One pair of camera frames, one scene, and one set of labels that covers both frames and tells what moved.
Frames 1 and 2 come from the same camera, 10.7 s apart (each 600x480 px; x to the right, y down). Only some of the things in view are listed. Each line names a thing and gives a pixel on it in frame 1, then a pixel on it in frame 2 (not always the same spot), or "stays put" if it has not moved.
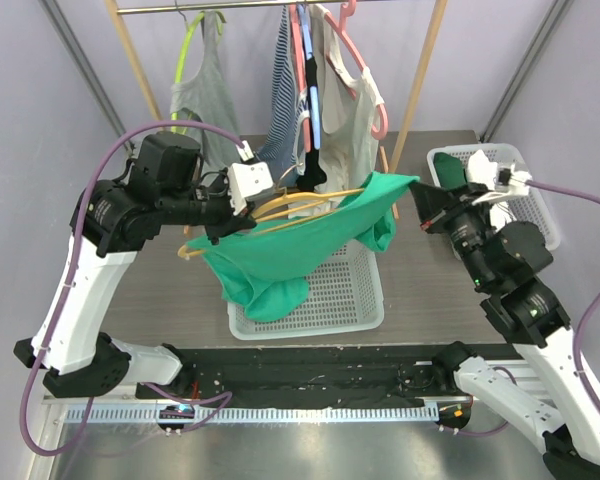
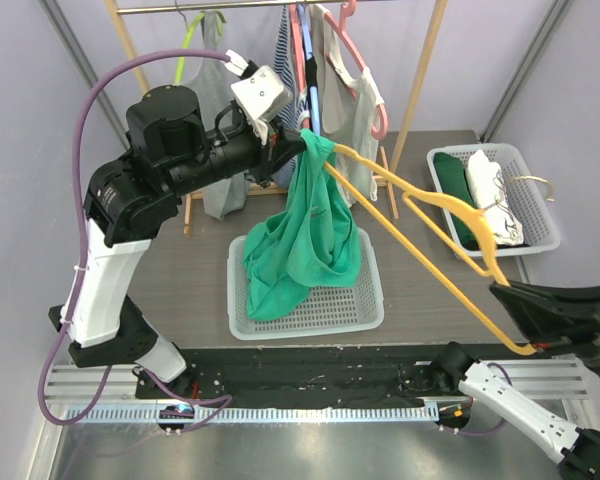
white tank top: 349,121 stays put
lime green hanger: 181,63 stays put
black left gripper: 215,232 → 280,145
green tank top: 263,267 → 311,242
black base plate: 305,377 stays put
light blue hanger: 313,89 stays put
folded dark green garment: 450,170 stays put
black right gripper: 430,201 → 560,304
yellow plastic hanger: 287,200 → 474,219
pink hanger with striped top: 301,65 stays put
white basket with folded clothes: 476,164 stays put
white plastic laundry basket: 345,293 stays put
